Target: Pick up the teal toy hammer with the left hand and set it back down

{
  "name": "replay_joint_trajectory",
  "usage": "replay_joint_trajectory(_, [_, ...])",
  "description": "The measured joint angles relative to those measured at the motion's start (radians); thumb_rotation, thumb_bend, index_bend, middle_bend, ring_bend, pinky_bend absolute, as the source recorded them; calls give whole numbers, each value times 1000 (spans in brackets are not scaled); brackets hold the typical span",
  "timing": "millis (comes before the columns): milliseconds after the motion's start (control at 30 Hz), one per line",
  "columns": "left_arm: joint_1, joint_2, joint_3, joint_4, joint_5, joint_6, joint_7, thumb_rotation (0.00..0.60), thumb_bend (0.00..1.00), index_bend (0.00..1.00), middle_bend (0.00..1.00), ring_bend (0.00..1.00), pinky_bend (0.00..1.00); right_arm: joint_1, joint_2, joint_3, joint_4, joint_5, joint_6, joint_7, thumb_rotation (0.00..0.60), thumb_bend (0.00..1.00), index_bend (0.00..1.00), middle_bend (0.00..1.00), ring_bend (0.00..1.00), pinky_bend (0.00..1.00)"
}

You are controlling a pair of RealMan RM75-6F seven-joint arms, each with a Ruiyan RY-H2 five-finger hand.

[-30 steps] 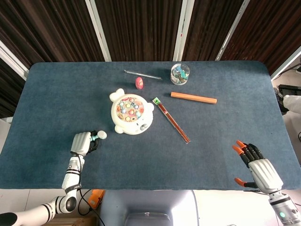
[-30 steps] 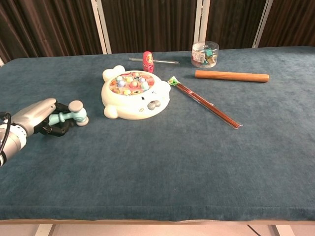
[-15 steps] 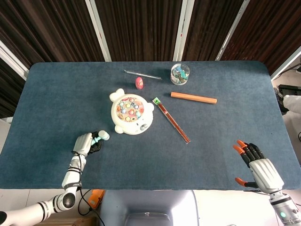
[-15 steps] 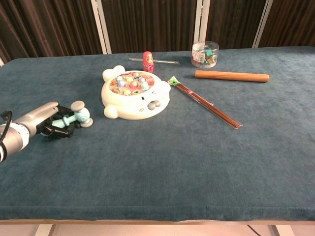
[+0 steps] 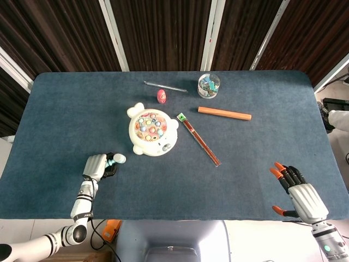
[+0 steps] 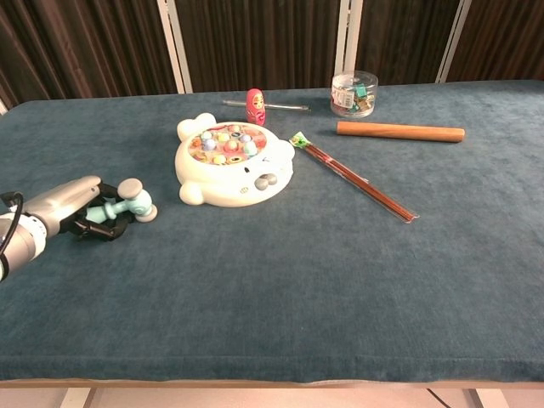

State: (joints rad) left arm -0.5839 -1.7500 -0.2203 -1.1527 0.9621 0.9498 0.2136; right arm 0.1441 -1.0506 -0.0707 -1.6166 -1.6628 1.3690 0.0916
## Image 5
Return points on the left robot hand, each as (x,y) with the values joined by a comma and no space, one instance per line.
(95,166)

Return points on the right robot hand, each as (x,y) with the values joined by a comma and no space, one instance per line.
(308,204)

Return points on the mint green toy hammer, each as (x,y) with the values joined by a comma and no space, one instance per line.
(120,158)

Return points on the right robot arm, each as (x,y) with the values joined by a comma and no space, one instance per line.
(327,240)

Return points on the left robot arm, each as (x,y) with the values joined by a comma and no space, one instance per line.
(81,204)

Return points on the white whack-a-mole toy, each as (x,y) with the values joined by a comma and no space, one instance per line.
(144,147)

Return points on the orange device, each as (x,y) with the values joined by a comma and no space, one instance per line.
(111,229)

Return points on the blue table cloth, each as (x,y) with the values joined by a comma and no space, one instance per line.
(174,185)

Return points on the person in white clothing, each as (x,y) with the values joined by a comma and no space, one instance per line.
(339,118)

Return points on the brown wooden crate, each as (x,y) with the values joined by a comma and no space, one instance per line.
(81,257)

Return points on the red matryoshka doll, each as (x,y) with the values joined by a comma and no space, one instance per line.
(161,96)

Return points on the black device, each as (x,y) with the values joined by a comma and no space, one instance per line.
(336,104)

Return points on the grey robot torso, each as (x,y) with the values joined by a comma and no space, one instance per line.
(174,237)

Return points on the clear glass rod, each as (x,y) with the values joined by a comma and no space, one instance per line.
(166,86)

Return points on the packaged brown chopsticks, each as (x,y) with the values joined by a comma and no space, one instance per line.
(199,139)

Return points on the wooden rolling pin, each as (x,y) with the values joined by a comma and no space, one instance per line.
(225,113)

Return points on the clear jar of binder clips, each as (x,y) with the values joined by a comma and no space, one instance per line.
(209,87)

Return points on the dark brown curtain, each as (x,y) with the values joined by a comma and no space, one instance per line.
(163,32)

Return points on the white frame post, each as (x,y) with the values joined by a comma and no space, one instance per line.
(212,35)
(331,72)
(268,35)
(15,69)
(114,35)

